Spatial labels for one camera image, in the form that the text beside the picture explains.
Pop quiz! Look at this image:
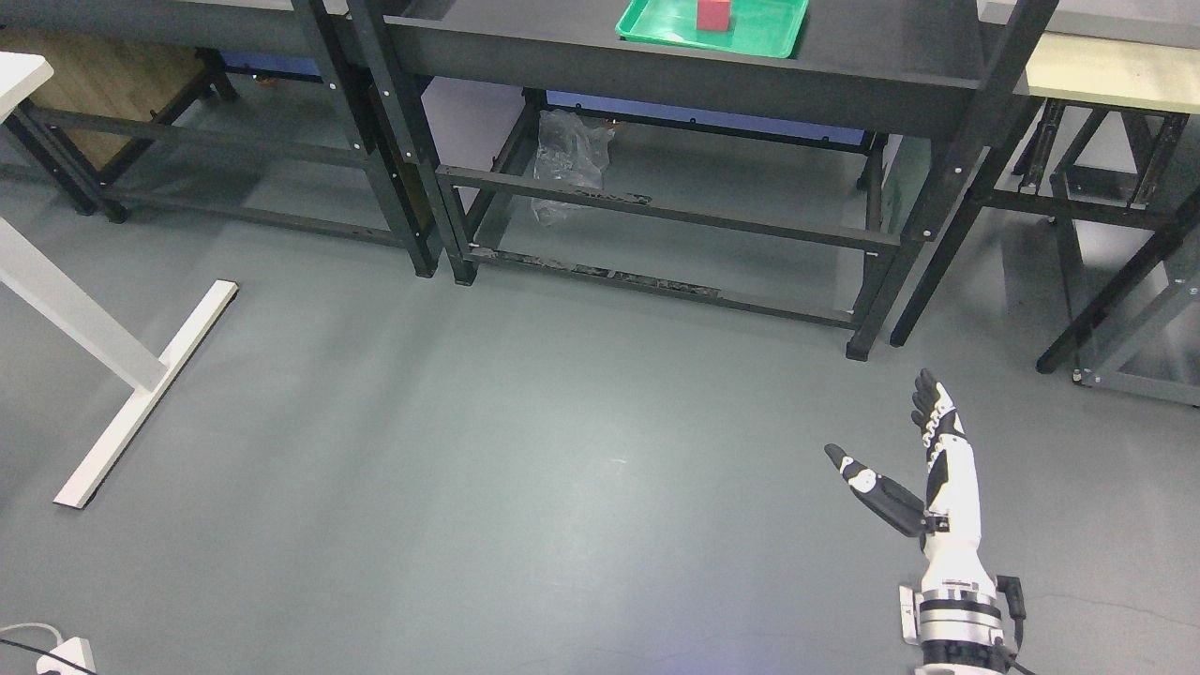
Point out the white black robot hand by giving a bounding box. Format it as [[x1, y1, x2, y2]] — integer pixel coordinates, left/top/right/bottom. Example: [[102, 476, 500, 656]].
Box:
[[824, 368, 998, 598]]

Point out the pink block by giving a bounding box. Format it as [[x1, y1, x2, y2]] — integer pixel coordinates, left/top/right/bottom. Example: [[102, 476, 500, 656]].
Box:
[[695, 0, 733, 32]]

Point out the robot forearm wrist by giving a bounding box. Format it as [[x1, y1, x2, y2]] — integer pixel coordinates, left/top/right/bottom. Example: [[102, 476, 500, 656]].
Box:
[[896, 574, 1033, 674]]

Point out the green tray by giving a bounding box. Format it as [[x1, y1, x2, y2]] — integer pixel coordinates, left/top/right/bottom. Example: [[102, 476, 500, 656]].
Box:
[[614, 1, 810, 56]]

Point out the black metal shelf rack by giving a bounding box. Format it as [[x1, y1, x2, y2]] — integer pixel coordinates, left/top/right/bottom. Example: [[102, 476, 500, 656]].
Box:
[[348, 1, 1058, 362]]

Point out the left black shelf rack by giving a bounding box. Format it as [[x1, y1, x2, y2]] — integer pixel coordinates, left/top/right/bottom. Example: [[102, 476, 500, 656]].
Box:
[[2, 1, 442, 277]]

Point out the clear plastic bag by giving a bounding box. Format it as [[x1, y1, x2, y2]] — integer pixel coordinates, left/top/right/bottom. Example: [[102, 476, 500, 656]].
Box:
[[534, 110, 617, 189]]

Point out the white power strip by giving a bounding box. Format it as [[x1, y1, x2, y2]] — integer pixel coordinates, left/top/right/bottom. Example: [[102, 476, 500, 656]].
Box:
[[35, 637, 96, 674]]

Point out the right table with black frame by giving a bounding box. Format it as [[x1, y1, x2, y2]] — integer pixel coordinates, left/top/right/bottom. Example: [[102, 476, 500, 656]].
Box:
[[889, 32, 1200, 408]]

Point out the white desk leg frame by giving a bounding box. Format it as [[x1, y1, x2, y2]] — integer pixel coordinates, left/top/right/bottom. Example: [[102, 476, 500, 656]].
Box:
[[0, 52, 239, 510]]

